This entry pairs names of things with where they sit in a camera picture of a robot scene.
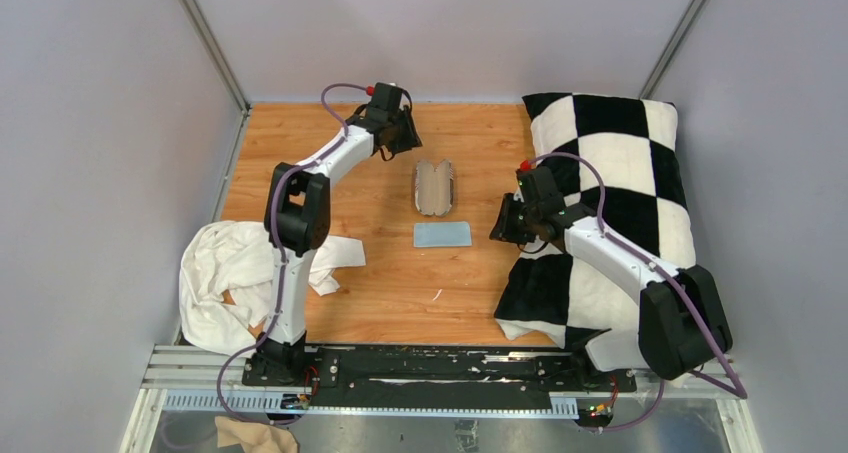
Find blue cleaning cloth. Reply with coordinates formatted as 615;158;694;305
413;221;472;248

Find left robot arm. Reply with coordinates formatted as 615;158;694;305
256;82;422;386

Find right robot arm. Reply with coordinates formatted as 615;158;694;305
490;164;738;391

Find black white checkered pillow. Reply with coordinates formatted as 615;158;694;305
494;92;696;371

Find white crumpled cloth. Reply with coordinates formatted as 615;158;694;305
179;221;366;356

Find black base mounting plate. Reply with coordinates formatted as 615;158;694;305
241;343;637;412

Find beige cloth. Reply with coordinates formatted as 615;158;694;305
214;416;300;453

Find aluminium frame rail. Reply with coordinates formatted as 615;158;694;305
142;344;729;419

